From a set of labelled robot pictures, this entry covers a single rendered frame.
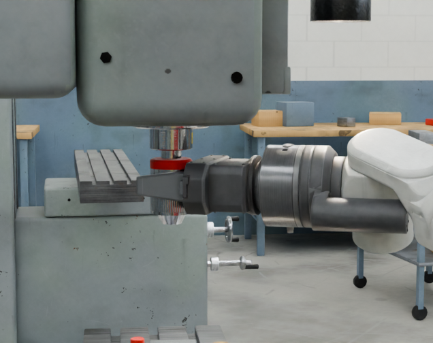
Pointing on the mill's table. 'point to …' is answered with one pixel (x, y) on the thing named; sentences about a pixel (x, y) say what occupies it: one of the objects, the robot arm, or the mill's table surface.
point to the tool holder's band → (169, 163)
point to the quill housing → (169, 62)
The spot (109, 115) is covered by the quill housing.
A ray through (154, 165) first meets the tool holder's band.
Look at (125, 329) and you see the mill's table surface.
